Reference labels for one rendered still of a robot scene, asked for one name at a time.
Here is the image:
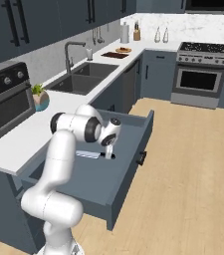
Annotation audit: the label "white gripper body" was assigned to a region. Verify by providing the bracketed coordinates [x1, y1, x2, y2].
[104, 144, 115, 160]

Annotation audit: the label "open grey-blue drawer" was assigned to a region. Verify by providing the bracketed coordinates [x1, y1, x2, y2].
[19, 109, 155, 232]

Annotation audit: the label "dark brown cutting board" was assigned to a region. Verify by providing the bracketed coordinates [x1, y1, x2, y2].
[100, 51, 130, 61]

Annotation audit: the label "orange plate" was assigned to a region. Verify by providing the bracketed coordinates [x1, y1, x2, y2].
[114, 47, 133, 55]

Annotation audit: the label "wooden knife block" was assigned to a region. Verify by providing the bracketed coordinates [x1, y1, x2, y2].
[132, 20, 142, 42]

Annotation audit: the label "dark grey dishwasher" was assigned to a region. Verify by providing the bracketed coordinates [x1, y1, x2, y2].
[120, 59, 141, 115]

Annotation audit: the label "dark grey double sink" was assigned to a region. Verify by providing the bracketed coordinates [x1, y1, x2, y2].
[44, 62, 120, 97]

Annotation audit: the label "green plant in pot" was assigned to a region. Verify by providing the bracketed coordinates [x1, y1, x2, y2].
[31, 83, 51, 113]

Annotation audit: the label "grey-blue lower corner cupboard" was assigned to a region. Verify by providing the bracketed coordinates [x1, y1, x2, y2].
[140, 49, 178, 102]

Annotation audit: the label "small white cup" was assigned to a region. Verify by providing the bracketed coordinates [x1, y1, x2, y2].
[85, 47, 95, 62]

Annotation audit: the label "dark grey tap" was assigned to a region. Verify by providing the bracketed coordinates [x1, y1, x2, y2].
[64, 41, 88, 75]

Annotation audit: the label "black toaster oven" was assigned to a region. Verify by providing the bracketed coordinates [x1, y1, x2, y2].
[0, 60, 37, 140]

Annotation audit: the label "hanging kitchen utensils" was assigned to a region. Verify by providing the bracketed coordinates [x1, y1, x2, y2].
[91, 27, 106, 46]

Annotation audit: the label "steel stove with oven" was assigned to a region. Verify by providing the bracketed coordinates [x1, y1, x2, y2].
[170, 41, 224, 111]

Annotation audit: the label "grey-blue cupboard under worktop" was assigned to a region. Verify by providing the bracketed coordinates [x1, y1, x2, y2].
[0, 164, 47, 255]

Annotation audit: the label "white paper towel roll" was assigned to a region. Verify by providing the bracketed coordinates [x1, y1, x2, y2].
[119, 21, 130, 45]

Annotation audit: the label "clear glass bottle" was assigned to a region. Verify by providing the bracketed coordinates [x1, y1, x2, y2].
[153, 26, 162, 44]
[161, 27, 170, 44]

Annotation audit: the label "dark blue upper cupboards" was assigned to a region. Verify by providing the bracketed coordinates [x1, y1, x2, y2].
[0, 0, 187, 69]

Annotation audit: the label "black microwave oven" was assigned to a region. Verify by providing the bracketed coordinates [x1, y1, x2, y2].
[184, 0, 224, 15]

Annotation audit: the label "black drawer handle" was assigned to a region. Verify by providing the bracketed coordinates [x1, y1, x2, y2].
[135, 150, 148, 166]

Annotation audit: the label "black cupboard handle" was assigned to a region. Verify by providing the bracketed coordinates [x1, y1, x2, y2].
[86, 0, 97, 25]
[12, 0, 31, 45]
[1, 0, 21, 48]

